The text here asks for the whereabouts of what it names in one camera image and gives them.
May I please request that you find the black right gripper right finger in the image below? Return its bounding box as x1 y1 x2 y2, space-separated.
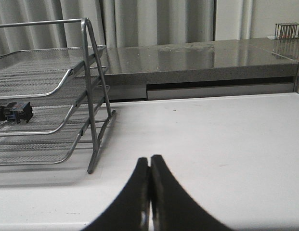
151 154 231 231

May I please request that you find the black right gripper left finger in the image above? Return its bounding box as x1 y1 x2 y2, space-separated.
84 157 150 231

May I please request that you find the silver mesh tray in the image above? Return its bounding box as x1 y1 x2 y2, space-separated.
0 120 109 167
0 87 89 137
0 45 105 101

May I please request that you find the red emergency stop button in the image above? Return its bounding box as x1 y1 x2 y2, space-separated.
0 102 33 124

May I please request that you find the grey stone counter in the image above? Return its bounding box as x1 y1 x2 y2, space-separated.
103 38 299 102

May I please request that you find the white curtain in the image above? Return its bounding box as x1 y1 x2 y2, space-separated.
0 0 299 57

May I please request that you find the silver rack frame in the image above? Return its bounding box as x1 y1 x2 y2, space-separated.
0 18 115 173

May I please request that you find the small wire rack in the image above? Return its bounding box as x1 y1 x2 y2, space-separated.
274 22 299 40

